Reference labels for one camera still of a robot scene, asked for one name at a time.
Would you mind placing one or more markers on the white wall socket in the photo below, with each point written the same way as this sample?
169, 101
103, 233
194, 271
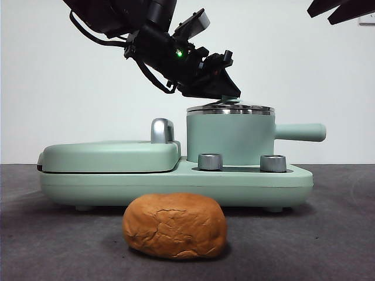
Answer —
367, 21

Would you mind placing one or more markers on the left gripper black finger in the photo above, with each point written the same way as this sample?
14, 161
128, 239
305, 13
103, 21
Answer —
215, 86

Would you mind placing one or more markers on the mint green breakfast machine base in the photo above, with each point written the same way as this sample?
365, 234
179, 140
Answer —
175, 187

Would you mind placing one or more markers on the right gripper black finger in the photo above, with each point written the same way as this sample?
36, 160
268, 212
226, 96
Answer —
325, 7
357, 11

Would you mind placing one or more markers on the brown potato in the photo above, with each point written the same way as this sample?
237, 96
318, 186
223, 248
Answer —
174, 225

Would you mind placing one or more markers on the silver control knob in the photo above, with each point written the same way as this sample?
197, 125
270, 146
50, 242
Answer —
209, 161
272, 164

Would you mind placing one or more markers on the mint green griddle lid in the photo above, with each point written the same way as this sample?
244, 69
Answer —
102, 158

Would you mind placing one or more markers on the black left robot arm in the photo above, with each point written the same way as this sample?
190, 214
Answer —
155, 44

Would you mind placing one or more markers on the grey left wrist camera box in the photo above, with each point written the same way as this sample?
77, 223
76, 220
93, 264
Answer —
199, 22

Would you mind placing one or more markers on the glass pot lid green knob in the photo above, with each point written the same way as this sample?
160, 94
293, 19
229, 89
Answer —
259, 108

